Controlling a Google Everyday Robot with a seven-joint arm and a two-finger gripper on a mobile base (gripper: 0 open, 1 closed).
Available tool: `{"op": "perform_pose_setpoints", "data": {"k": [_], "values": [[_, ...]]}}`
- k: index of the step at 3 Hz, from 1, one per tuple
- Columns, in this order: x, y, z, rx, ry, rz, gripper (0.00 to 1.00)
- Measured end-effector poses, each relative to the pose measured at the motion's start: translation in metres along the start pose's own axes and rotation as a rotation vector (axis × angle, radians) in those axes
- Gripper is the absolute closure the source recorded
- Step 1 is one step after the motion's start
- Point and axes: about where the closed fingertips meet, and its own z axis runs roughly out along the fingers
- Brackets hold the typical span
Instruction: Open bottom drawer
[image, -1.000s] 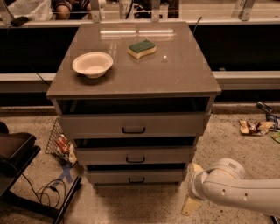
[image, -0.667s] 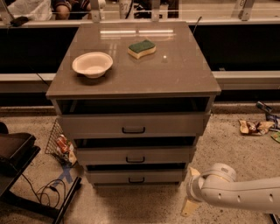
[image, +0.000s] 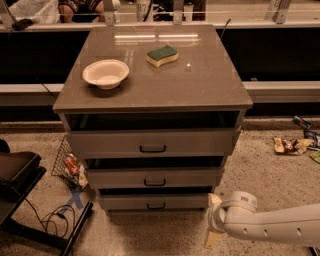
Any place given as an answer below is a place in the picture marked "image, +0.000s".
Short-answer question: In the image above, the white plastic bag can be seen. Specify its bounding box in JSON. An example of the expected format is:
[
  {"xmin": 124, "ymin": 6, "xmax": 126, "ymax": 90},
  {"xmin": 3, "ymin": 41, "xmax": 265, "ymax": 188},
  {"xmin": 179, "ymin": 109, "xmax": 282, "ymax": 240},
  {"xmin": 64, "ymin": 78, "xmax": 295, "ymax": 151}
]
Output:
[{"xmin": 9, "ymin": 0, "xmax": 60, "ymax": 24}]

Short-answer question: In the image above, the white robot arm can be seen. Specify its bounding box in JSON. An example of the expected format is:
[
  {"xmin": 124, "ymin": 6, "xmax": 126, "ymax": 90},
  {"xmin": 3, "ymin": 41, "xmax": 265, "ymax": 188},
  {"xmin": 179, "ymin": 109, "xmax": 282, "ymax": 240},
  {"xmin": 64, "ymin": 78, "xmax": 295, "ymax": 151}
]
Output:
[{"xmin": 207, "ymin": 191, "xmax": 320, "ymax": 247}]

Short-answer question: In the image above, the green packet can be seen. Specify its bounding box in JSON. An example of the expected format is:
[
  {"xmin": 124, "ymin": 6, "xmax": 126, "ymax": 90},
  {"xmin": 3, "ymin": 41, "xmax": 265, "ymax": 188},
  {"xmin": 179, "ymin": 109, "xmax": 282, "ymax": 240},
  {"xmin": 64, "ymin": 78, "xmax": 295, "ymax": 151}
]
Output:
[{"xmin": 310, "ymin": 151, "xmax": 320, "ymax": 164}]

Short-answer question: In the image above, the blue snack bag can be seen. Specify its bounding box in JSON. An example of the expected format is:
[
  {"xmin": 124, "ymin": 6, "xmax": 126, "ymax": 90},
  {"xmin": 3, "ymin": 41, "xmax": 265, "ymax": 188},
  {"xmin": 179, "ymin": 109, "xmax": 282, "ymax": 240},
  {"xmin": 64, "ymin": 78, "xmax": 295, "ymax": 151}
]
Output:
[{"xmin": 293, "ymin": 116, "xmax": 320, "ymax": 150}]

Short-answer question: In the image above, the white paper bowl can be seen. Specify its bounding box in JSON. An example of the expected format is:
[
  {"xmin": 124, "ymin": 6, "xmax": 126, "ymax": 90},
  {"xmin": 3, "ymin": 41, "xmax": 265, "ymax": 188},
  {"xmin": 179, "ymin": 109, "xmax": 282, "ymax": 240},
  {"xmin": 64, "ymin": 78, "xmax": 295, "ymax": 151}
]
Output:
[{"xmin": 82, "ymin": 59, "xmax": 129, "ymax": 90}]

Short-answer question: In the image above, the blue tape cross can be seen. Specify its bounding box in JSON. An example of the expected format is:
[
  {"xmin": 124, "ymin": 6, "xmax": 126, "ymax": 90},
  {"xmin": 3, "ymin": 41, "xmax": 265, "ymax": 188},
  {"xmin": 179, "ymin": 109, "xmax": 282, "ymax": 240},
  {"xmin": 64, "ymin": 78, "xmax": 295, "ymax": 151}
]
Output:
[{"xmin": 66, "ymin": 190, "xmax": 83, "ymax": 210}]

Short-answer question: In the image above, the grey drawer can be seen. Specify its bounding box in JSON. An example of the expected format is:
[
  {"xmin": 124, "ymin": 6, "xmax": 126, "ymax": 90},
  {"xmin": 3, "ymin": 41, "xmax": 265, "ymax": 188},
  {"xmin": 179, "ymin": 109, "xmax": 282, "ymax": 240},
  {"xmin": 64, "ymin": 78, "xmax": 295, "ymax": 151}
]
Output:
[
  {"xmin": 86, "ymin": 168, "xmax": 224, "ymax": 189},
  {"xmin": 97, "ymin": 193, "xmax": 209, "ymax": 211},
  {"xmin": 66, "ymin": 129, "xmax": 240, "ymax": 159}
]

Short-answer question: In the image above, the wire mesh basket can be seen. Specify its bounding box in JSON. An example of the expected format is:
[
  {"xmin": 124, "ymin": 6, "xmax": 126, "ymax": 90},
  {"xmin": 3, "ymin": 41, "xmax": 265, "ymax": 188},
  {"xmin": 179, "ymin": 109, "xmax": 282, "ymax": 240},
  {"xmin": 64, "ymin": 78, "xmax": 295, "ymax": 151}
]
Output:
[{"xmin": 51, "ymin": 137, "xmax": 88, "ymax": 191}]

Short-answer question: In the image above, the red soda can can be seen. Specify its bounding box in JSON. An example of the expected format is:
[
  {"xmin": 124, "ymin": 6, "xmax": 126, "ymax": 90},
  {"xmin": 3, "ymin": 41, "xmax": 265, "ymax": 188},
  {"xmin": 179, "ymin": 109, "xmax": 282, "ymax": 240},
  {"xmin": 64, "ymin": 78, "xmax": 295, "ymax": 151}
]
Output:
[{"xmin": 64, "ymin": 154, "xmax": 79, "ymax": 176}]

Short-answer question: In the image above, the green yellow sponge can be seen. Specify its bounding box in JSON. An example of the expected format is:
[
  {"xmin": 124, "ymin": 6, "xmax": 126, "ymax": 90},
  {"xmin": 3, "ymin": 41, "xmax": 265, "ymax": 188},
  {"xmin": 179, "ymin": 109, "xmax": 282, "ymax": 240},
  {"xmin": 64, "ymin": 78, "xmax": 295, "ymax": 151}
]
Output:
[{"xmin": 146, "ymin": 45, "xmax": 178, "ymax": 68}]

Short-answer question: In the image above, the black stand base left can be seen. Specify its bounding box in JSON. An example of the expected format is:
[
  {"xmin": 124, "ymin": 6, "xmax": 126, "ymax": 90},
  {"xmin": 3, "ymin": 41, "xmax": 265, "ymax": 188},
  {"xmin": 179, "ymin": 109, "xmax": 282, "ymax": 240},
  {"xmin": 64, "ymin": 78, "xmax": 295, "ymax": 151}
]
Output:
[{"xmin": 0, "ymin": 139, "xmax": 93, "ymax": 256}]

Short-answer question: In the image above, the crumpled snack wrapper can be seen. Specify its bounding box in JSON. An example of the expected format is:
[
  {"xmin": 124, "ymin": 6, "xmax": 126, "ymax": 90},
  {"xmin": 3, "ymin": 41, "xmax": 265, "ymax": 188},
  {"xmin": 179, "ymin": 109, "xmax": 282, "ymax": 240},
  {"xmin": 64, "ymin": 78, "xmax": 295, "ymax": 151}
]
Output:
[{"xmin": 273, "ymin": 137, "xmax": 313, "ymax": 155}]

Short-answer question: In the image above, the black cable on floor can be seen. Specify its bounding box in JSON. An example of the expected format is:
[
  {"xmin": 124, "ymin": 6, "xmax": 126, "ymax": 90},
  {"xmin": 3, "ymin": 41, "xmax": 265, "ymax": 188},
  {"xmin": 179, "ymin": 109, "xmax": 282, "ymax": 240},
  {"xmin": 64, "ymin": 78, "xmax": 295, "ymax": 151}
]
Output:
[{"xmin": 23, "ymin": 197, "xmax": 77, "ymax": 239}]

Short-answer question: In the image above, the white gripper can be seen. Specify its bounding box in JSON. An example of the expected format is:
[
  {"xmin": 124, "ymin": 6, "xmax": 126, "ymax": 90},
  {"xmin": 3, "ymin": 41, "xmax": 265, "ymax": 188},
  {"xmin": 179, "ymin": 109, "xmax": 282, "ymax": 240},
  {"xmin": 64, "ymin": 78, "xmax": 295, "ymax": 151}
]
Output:
[{"xmin": 204, "ymin": 191, "xmax": 258, "ymax": 249}]

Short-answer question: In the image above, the black stand leg right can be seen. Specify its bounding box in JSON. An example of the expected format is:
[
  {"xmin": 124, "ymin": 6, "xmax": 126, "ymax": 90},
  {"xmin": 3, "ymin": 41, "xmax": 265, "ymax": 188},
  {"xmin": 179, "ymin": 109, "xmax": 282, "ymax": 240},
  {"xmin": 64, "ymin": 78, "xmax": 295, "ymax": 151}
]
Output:
[{"xmin": 310, "ymin": 247, "xmax": 320, "ymax": 256}]

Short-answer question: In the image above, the seated person behind glass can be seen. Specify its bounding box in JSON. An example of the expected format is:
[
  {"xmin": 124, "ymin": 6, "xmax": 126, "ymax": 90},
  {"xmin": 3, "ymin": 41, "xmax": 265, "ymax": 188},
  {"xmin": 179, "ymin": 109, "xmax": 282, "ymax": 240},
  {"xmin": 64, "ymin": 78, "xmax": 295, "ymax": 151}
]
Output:
[{"xmin": 58, "ymin": 0, "xmax": 105, "ymax": 23}]

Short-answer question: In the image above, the grey drawer cabinet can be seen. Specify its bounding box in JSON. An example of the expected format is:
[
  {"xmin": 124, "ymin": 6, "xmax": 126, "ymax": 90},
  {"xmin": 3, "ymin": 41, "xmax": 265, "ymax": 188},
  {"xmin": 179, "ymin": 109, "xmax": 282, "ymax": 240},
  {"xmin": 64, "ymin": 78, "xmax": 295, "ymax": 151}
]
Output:
[{"xmin": 54, "ymin": 25, "xmax": 252, "ymax": 198}]

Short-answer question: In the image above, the black device on ledge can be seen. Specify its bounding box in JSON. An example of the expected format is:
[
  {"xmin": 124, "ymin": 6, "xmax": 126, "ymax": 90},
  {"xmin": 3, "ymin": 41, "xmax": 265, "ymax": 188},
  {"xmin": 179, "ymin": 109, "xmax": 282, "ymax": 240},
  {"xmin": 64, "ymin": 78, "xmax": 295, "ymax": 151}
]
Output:
[{"xmin": 12, "ymin": 18, "xmax": 33, "ymax": 31}]

